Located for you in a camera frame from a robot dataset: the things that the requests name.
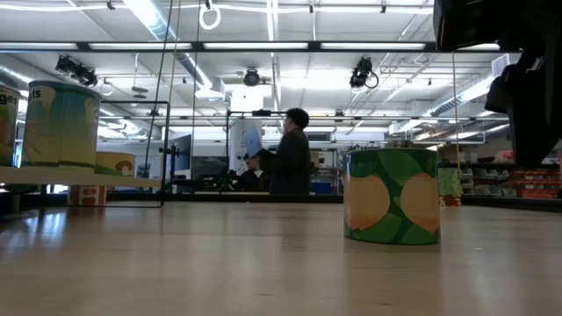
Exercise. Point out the green can red base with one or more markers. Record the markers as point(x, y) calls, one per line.
point(450, 184)

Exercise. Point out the white round column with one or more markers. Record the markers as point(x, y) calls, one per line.
point(246, 105)

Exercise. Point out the blue storage bin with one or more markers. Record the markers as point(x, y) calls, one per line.
point(321, 188)

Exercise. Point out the red white can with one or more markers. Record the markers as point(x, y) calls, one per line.
point(88, 195)

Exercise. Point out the storage rack with red bins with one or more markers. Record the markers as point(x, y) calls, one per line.
point(518, 180)

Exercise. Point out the short green peach can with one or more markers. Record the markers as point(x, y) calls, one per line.
point(391, 197)

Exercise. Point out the person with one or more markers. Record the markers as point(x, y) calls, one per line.
point(250, 180)
point(290, 162)

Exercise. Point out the black board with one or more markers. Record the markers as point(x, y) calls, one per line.
point(210, 167)

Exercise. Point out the black ceiling camera cluster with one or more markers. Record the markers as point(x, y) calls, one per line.
point(77, 71)

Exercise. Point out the black aluminium rig frame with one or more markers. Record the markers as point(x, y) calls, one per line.
point(314, 46)

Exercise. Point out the round black ceiling camera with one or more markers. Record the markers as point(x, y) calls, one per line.
point(251, 77)

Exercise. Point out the dark computer monitor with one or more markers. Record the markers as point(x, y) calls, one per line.
point(181, 153)

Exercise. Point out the short yellow green can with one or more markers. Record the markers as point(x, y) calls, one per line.
point(115, 164)

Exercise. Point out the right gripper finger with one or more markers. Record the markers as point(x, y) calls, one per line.
point(538, 109)

